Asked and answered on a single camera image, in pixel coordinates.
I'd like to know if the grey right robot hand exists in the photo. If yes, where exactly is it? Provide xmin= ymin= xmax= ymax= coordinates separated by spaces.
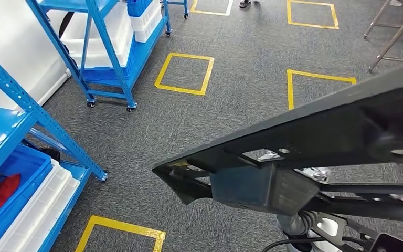
xmin=257 ymin=150 xmax=329 ymax=238

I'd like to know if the black plastic frame part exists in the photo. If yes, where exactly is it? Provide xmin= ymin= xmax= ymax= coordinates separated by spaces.
xmin=152 ymin=57 xmax=403 ymax=225

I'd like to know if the blue wheeled shelf rack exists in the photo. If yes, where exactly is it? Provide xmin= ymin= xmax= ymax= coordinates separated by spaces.
xmin=160 ymin=0 xmax=190 ymax=20
xmin=26 ymin=0 xmax=173 ymax=113

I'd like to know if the blue steel shelf rack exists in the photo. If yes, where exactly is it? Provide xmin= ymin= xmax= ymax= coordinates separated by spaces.
xmin=0 ymin=43 xmax=109 ymax=252

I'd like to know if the white plastic bin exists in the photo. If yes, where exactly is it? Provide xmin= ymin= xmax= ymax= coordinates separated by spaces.
xmin=0 ymin=159 xmax=71 ymax=252
xmin=60 ymin=3 xmax=134 ymax=68
xmin=31 ymin=175 xmax=81 ymax=252
xmin=133 ymin=15 xmax=163 ymax=44
xmin=130 ymin=0 xmax=162 ymax=32

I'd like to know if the red cloth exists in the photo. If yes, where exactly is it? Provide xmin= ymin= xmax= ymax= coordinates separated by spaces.
xmin=0 ymin=174 xmax=22 ymax=226

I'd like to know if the white car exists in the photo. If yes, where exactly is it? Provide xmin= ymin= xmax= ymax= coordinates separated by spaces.
xmin=0 ymin=0 xmax=72 ymax=110

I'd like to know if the black camera cable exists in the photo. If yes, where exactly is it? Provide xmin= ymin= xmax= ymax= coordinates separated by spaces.
xmin=262 ymin=236 xmax=366 ymax=252

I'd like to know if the black camera bracket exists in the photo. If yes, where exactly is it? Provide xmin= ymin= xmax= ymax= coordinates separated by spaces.
xmin=305 ymin=212 xmax=385 ymax=252

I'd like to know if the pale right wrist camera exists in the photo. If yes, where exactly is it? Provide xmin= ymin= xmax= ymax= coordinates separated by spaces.
xmin=370 ymin=234 xmax=403 ymax=252

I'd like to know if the steel frame table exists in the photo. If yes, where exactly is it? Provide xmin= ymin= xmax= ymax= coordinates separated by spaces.
xmin=363 ymin=0 xmax=403 ymax=74

